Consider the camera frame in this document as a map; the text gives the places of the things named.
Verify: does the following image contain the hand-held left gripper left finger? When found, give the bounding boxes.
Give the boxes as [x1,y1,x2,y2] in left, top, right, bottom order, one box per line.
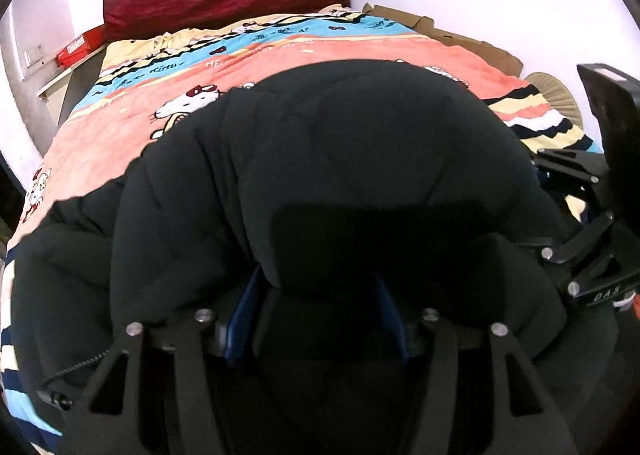
[60,265,266,455]

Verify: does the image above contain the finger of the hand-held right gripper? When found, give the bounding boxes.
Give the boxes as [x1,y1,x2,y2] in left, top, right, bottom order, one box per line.
[532,148,601,186]
[515,212,616,267]

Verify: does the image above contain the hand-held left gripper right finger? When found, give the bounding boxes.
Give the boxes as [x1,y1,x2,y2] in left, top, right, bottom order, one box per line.
[370,275,581,455]

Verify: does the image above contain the black hooded puffer jacket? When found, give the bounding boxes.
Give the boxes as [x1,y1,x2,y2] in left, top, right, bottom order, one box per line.
[10,60,640,455]

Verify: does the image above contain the woven palm fan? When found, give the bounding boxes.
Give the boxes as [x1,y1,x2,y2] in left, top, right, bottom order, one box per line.
[524,71,583,126]

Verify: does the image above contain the brown cardboard sheet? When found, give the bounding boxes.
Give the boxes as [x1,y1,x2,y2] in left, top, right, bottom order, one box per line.
[361,2,525,81]

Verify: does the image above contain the cartoon cat printed blanket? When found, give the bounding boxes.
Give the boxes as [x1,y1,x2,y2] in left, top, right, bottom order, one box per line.
[0,5,606,451]

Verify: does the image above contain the white bedside table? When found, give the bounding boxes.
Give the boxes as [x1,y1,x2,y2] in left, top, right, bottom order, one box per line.
[37,42,108,128]

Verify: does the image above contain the red flat box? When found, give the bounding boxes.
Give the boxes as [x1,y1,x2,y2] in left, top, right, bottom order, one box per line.
[55,25,107,67]

